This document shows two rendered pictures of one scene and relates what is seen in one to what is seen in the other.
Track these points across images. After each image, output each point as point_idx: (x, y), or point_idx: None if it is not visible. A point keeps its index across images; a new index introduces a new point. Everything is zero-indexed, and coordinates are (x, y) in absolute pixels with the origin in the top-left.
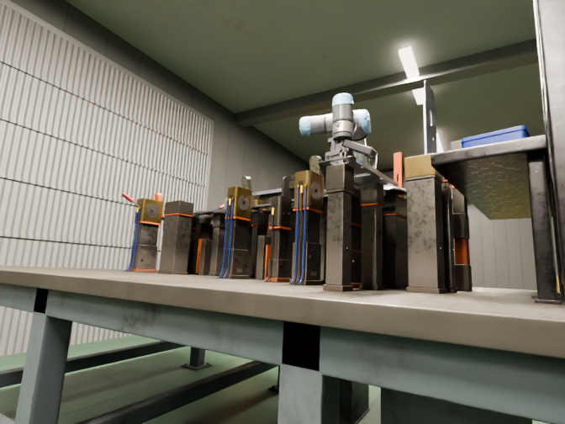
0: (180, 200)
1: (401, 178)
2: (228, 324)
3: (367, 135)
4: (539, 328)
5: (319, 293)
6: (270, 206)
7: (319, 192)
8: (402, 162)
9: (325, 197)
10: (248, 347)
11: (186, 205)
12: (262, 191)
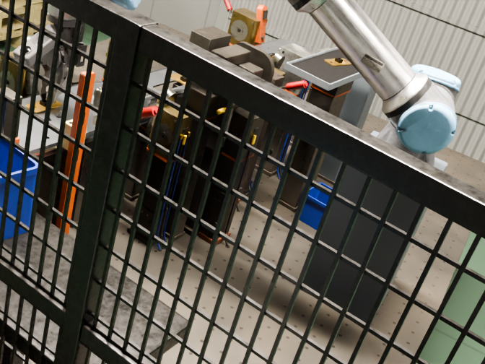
0: (191, 31)
1: (73, 119)
2: None
3: (307, 1)
4: None
5: None
6: (153, 82)
7: (13, 85)
8: (79, 92)
9: (59, 97)
10: None
11: (198, 40)
12: (318, 53)
